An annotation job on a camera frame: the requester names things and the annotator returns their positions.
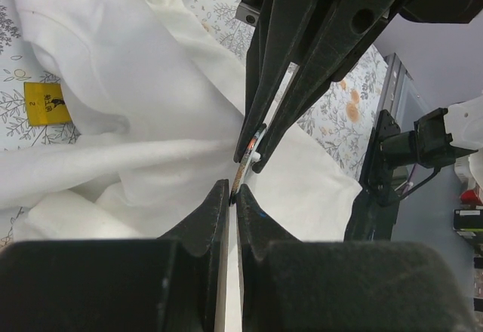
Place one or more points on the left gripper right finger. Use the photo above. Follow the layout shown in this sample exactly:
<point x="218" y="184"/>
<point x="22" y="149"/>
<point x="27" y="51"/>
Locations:
<point x="293" y="285"/>

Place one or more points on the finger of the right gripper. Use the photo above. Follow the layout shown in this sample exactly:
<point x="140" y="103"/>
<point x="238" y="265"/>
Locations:
<point x="338" y="33"/>
<point x="278" y="32"/>

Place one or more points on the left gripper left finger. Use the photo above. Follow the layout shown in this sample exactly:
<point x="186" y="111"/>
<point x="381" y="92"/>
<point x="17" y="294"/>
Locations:
<point x="176" y="282"/>

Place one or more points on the white daisy print t-shirt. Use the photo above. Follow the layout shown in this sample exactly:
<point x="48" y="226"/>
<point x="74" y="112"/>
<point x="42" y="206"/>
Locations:
<point x="158" y="105"/>

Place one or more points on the round blue gold brooch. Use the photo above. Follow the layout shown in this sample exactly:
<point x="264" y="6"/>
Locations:
<point x="250" y="157"/>

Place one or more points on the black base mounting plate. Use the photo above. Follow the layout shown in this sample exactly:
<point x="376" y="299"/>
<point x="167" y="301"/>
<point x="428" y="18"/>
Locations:
<point x="375" y="208"/>

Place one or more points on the aluminium frame rail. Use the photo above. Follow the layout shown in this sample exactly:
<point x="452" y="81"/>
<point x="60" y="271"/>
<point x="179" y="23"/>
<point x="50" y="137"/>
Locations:
<point x="394" y="96"/>

